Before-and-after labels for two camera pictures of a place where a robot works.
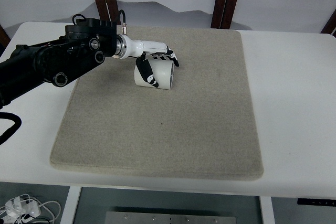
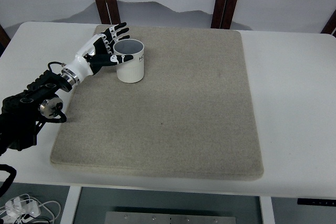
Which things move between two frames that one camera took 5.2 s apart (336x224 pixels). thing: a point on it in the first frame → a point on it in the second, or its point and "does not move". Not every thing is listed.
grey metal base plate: x=169 y=217 does not move
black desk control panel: x=316 y=201 does not move
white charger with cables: x=22 y=208 does not move
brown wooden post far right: x=331 y=25 does not move
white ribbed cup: x=163 y=74 → x=130 y=71
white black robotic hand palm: x=137 y=48 → x=86 y=63
